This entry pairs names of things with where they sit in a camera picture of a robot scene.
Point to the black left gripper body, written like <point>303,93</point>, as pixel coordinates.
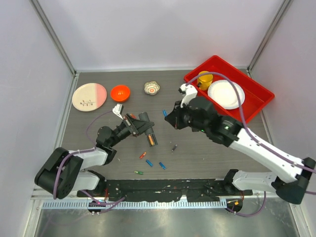
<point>128,121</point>

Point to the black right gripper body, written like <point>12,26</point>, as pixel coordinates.
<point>183,117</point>

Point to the black remote control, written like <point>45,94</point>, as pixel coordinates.
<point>154,138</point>

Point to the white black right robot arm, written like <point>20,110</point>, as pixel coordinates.
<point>288,176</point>

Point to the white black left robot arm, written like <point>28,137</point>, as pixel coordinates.
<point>70,171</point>

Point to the orange plastic bowl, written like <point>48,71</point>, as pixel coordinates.
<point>120,93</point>

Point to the yellow mug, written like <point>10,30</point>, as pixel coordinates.
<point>205,80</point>

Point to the small patterned ceramic bowl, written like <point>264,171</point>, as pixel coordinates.
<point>151,88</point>

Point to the white paper plate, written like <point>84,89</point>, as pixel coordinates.
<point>223,94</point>

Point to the pink cream floral plate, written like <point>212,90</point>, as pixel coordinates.
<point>89,97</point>

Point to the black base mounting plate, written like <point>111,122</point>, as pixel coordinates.
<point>165,190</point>

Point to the red plastic bin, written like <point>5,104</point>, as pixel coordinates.
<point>252,96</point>

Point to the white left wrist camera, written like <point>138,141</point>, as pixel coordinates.
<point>117,110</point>

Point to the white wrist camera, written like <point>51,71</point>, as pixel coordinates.
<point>188,92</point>
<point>117,110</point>

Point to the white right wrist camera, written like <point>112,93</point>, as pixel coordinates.
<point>188,92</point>

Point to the white slotted cable duct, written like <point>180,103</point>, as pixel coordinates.
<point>88,204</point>

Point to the aluminium left frame post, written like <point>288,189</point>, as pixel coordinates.
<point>52,34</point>

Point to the aluminium frame post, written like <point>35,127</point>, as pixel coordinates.
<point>284,7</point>
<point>52,34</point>

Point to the aluminium right frame post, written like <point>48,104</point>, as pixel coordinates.
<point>284,7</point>

